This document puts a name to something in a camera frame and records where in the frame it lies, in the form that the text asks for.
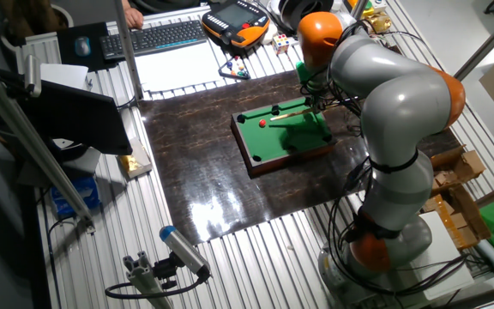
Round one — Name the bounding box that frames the gold shiny object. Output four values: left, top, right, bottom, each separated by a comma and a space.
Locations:
364, 10, 393, 35

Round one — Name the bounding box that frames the flat cardboard box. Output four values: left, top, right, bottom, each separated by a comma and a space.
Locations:
420, 184, 492, 252

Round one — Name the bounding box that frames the aluminium frame beam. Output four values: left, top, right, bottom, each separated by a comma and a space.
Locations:
0, 59, 97, 235

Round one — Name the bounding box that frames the grey computer mouse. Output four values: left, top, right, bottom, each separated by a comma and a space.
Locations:
74, 36, 92, 58

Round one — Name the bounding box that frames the wooden pool cue black butt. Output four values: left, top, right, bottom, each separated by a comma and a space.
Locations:
269, 106, 317, 122

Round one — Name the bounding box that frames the black triangle ball rack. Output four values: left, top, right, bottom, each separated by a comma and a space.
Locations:
218, 55, 251, 82

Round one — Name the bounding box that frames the mini green felt pool table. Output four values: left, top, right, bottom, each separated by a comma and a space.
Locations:
230, 96, 336, 179

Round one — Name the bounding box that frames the blue packet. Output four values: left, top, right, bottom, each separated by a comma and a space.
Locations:
50, 175, 101, 218

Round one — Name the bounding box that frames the black mouse pad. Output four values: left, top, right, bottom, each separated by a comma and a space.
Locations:
57, 21, 111, 72

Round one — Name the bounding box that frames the black keyboard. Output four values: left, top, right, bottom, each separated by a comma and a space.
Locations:
99, 20, 208, 60

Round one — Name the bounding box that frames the black monitor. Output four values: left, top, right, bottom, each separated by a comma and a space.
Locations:
0, 68, 133, 158

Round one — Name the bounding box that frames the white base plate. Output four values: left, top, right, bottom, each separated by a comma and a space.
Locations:
396, 209, 475, 301

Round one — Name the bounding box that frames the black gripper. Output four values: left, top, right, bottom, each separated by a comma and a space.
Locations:
305, 81, 328, 115

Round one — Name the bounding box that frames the dark marble pattern board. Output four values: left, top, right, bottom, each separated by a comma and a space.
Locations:
138, 45, 463, 246

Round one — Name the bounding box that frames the black camera cable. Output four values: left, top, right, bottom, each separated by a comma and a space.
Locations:
104, 270, 210, 300

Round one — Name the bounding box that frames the orange black teach pendant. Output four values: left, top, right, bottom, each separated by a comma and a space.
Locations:
202, 0, 271, 48

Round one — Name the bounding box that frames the open cardboard box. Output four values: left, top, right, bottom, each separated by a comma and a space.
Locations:
426, 145, 487, 194

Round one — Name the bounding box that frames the pale rolled sheet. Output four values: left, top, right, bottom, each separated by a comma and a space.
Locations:
476, 239, 494, 278

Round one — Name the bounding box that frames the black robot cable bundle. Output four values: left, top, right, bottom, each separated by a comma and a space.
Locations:
326, 21, 471, 298

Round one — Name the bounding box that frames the black round spool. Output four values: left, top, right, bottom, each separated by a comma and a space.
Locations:
279, 0, 334, 31

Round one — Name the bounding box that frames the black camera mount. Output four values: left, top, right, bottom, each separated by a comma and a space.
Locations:
152, 252, 180, 291

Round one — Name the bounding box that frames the rubiks cube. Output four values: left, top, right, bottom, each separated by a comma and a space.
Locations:
272, 33, 291, 56

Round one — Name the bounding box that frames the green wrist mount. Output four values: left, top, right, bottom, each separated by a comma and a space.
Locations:
295, 61, 316, 87

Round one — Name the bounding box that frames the aluminium upright pole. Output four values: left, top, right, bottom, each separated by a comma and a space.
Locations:
112, 0, 144, 102

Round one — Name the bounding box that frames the box with gold foil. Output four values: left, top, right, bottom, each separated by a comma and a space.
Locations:
117, 136, 154, 179

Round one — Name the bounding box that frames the large white paper sheet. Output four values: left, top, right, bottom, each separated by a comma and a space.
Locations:
134, 40, 227, 94

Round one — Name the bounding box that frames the small white paper sheet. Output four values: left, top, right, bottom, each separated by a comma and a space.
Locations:
39, 63, 89, 91

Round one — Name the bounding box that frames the short aluminium profile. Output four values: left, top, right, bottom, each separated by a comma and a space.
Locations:
122, 251, 174, 309

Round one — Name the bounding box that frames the silver bar camera blue end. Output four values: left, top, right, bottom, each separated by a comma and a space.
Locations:
159, 225, 212, 279

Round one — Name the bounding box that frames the person hand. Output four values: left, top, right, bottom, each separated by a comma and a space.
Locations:
123, 6, 145, 30

